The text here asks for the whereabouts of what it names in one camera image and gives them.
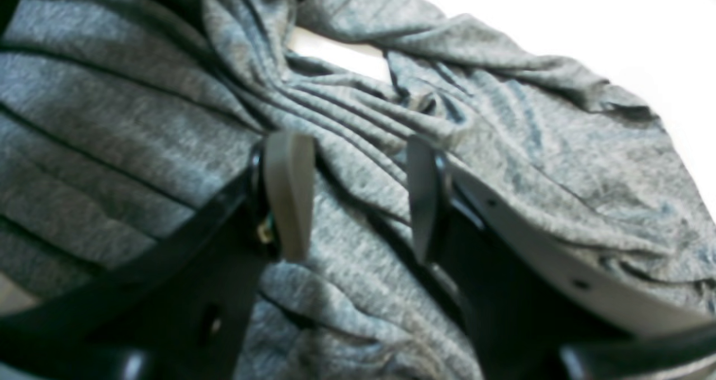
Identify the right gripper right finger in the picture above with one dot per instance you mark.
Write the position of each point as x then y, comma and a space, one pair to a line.
530, 309

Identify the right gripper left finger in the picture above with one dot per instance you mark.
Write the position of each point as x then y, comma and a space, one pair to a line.
180, 310

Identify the grey t-shirt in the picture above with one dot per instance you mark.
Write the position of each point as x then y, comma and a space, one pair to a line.
120, 118

